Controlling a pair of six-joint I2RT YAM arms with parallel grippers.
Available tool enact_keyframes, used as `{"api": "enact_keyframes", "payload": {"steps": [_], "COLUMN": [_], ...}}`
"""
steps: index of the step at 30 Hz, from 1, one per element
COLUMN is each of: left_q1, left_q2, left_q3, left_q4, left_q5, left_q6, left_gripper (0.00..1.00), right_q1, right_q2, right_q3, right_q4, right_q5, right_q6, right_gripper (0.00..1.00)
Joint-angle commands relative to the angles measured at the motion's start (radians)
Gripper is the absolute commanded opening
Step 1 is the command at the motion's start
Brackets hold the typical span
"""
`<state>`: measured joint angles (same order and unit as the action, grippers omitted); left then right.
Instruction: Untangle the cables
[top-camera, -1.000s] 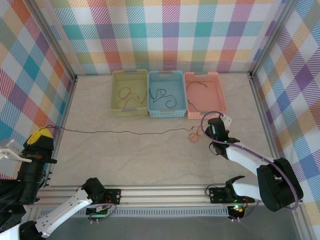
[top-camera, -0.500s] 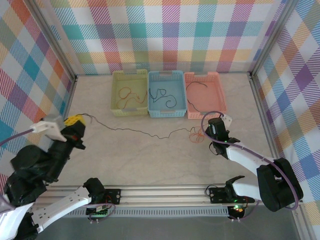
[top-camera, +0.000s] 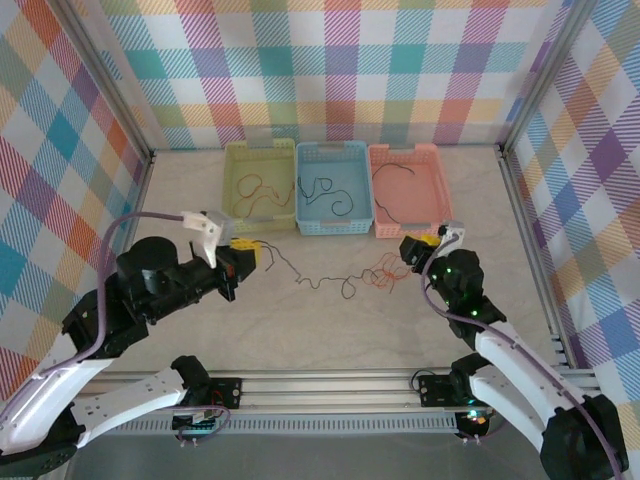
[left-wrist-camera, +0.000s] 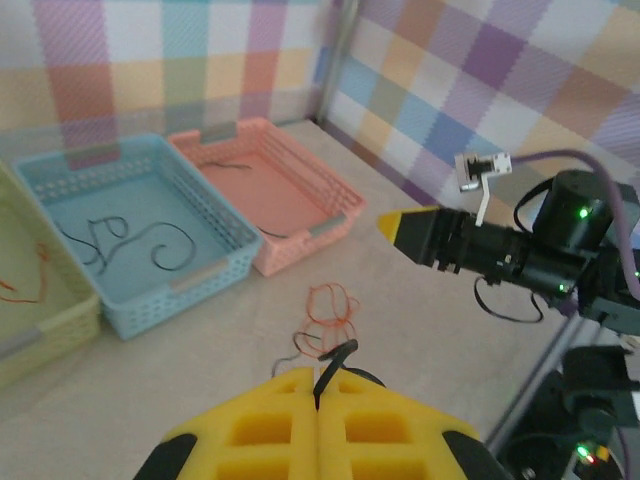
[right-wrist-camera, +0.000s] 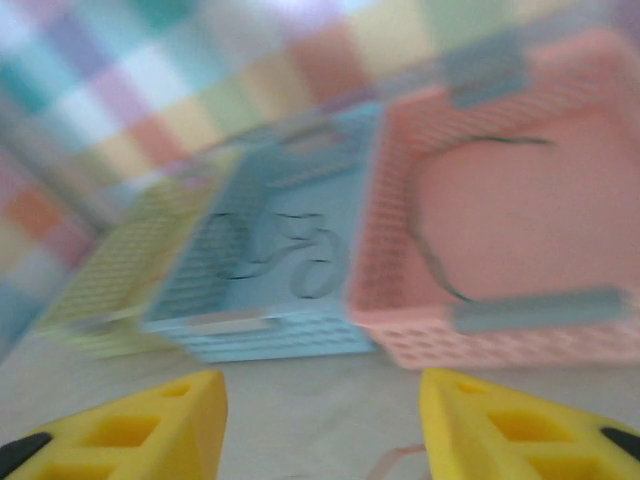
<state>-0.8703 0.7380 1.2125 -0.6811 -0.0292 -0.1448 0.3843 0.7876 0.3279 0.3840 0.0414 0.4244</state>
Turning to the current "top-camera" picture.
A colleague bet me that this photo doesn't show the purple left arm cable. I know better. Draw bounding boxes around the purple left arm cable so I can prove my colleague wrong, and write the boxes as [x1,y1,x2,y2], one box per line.
[0,210,232,448]

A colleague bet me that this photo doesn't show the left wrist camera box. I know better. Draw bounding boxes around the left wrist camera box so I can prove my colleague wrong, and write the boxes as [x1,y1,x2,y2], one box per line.
[179,209,236,270]

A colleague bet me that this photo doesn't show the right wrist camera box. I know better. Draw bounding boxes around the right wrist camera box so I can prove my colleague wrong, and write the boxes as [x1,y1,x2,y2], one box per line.
[437,218,467,251]

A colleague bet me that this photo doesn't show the orange thin cable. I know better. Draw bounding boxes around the orange thin cable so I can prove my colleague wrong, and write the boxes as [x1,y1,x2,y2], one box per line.
[235,172,297,221]

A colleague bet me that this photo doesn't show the pink plastic basket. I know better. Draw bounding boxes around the pink plastic basket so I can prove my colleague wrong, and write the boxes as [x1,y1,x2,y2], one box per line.
[368,143,454,241]

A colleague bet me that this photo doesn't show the dark green thin cable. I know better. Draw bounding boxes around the dark green thin cable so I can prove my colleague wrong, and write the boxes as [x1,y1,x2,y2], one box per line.
[372,162,416,226]

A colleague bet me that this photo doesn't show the aluminium frame post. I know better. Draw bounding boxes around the aluminium frame post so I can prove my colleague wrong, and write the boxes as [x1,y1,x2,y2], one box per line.
[499,0,596,156]
[58,0,157,164]

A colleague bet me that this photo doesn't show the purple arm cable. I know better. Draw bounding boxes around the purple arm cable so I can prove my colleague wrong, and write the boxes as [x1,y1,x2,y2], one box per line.
[422,232,626,480]
[0,210,232,448]

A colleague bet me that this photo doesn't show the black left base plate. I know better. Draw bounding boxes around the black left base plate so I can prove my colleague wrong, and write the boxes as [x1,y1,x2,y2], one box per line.
[207,378,243,410]

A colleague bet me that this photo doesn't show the black thin cable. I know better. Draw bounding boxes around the black thin cable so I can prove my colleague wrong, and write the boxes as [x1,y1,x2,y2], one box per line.
[297,175,355,217]

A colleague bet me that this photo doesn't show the controller board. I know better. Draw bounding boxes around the controller board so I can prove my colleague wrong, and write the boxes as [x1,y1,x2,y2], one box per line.
[457,408,494,436]
[172,409,221,436]

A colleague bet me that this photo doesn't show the grey slotted cable duct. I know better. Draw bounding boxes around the grey slotted cable duct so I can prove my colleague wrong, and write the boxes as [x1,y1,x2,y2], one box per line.
[74,417,461,437]

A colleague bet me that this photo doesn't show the left controller board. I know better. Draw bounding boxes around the left controller board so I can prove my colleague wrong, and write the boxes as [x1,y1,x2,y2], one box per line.
[172,409,221,436]

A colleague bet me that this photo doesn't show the blue plastic basket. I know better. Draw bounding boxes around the blue plastic basket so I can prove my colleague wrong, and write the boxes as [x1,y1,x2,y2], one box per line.
[295,140,376,237]

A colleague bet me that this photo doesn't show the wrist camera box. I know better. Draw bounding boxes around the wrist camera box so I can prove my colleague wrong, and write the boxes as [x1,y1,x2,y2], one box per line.
[437,218,467,251]
[179,209,236,270]

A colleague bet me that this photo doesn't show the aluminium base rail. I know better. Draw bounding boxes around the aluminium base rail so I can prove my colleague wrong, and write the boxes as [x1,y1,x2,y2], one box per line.
[74,369,604,416]

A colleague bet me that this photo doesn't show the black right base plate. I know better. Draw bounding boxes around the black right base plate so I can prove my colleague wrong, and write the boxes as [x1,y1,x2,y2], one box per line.
[417,372,474,407]

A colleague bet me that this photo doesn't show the yellow-green plastic basket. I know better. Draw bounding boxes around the yellow-green plastic basket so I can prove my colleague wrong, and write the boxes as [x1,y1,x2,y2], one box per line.
[222,138,297,234]

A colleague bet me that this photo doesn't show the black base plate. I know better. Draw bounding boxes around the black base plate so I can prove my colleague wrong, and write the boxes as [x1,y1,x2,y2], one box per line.
[417,372,474,407]
[207,378,243,410]

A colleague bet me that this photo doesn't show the right controller board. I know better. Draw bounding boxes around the right controller board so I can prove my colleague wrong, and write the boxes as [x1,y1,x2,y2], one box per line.
[457,408,494,436]

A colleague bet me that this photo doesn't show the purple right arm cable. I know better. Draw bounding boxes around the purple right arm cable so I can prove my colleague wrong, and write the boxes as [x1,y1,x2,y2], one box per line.
[422,232,626,480]

